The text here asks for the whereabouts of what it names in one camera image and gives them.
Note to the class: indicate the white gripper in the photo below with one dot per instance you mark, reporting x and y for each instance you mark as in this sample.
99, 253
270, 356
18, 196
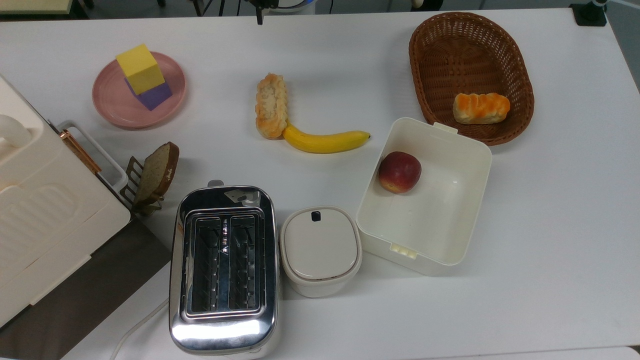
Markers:
265, 3

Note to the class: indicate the yellow foam cube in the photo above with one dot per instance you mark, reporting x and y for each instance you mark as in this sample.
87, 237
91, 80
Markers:
140, 69

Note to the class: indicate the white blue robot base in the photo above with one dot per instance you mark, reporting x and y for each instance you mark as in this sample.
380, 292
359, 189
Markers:
297, 5

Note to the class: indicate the purple foam cube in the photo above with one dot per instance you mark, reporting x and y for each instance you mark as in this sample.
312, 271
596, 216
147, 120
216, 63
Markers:
155, 95

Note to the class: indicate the black tripod legs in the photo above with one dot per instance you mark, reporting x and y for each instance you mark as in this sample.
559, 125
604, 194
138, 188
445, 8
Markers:
220, 6

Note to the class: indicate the long crusty bread pastry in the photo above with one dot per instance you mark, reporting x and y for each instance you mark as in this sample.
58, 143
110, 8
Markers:
271, 105

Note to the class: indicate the yellow banana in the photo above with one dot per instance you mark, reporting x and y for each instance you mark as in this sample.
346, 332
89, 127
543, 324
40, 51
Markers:
322, 141

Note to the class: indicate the pink ceramic plate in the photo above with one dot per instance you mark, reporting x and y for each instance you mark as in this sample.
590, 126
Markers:
117, 102

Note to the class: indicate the brown bread slice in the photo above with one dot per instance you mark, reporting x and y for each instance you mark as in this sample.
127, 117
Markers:
159, 172

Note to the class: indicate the brown wicker basket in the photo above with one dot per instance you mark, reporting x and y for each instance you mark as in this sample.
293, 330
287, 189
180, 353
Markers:
465, 55

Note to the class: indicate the red apple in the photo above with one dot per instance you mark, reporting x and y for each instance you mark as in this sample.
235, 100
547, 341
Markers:
399, 172

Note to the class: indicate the beige desk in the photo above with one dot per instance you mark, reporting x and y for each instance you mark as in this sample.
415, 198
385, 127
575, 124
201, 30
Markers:
30, 6

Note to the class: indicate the orange glazed bread roll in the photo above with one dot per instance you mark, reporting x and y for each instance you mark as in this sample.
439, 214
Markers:
481, 108

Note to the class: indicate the white lidded canister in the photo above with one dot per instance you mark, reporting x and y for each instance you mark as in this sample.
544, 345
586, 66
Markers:
320, 247

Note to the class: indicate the white plastic box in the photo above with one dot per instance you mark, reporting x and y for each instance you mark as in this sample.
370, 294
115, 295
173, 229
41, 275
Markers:
440, 210

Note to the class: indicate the cream white oven appliance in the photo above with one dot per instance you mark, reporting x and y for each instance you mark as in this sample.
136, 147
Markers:
45, 220

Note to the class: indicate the chrome two-slot toaster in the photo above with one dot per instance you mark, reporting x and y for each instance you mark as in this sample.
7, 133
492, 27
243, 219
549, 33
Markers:
225, 330

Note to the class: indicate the white frame oven door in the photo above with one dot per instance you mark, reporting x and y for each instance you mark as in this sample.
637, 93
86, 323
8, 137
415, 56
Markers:
111, 172

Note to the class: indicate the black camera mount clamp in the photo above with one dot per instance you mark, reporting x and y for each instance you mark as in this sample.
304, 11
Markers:
589, 14

